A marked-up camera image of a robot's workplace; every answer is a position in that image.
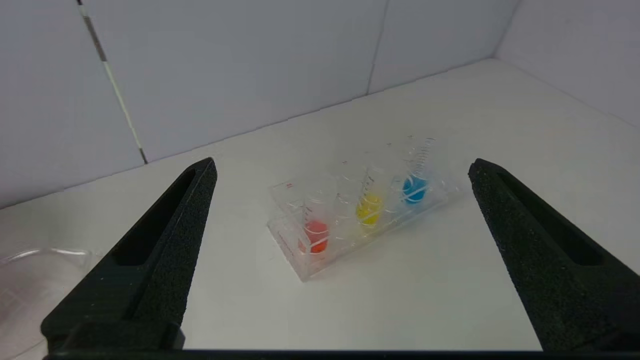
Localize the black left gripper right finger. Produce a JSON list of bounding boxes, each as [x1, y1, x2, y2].
[[468, 158, 640, 351]]

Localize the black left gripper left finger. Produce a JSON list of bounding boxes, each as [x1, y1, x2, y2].
[[41, 157, 218, 351]]

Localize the test tube with red pigment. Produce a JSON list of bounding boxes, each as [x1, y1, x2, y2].
[[298, 189, 334, 255]]

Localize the clear glass beaker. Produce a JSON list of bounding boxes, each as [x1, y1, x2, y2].
[[0, 247, 102, 360]]

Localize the test tube with blue pigment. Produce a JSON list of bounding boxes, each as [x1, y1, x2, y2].
[[401, 137, 437, 205]]

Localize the clear plastic test tube rack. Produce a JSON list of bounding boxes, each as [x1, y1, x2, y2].
[[267, 135, 459, 282]]

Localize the test tube with yellow pigment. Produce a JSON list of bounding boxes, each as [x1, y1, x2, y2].
[[354, 166, 389, 229]]

